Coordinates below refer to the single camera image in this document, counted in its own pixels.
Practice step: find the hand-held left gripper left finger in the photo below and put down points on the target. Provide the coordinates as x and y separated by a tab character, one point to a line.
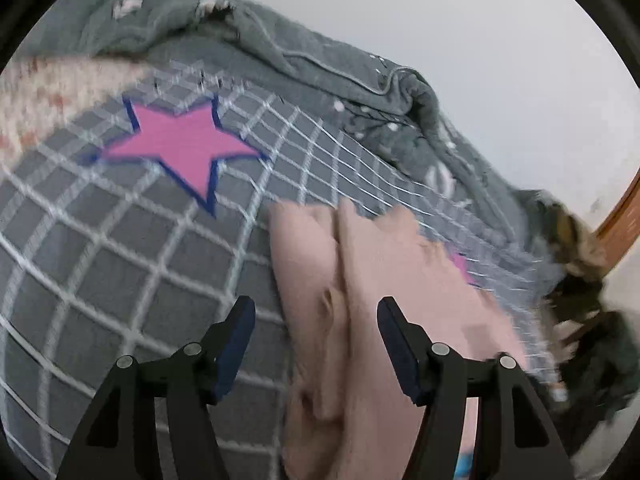
232	345

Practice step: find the grey checked blanket with stars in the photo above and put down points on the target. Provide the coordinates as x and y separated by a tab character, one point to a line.
125	270

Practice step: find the dark wooden footboard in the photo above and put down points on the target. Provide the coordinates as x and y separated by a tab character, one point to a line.
582	327

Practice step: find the floral bed sheet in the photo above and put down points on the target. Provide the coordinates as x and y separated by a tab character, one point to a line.
30	95

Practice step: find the wooden furniture edge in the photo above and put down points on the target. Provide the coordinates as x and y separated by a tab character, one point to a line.
625	220

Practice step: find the pink ribbed sweater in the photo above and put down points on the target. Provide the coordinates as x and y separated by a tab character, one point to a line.
360	270

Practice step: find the grey-green printed quilt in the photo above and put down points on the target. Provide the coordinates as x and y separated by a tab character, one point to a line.
300	80

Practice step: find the dark cloth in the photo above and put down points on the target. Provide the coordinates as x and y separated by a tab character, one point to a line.
610	375

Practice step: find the brown clothes pile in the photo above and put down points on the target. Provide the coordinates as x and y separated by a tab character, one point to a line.
570	240

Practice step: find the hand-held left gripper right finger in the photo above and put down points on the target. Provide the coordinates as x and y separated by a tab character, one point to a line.
400	350

